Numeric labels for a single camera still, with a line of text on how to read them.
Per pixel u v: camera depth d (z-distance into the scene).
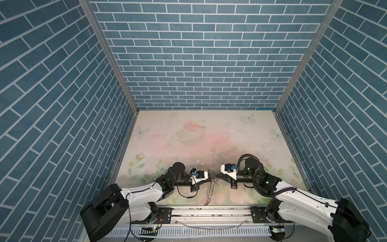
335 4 0.70
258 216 0.73
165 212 0.76
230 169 0.62
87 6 0.69
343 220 0.41
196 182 0.66
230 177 0.65
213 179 0.73
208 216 0.75
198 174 0.63
